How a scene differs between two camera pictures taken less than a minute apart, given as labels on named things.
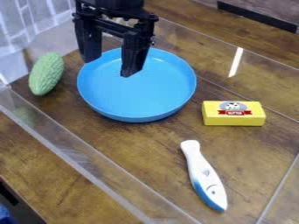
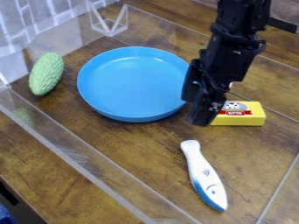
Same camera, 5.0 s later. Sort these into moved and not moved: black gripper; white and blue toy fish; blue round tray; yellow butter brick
Moved: black gripper
Not moved: blue round tray; white and blue toy fish; yellow butter brick
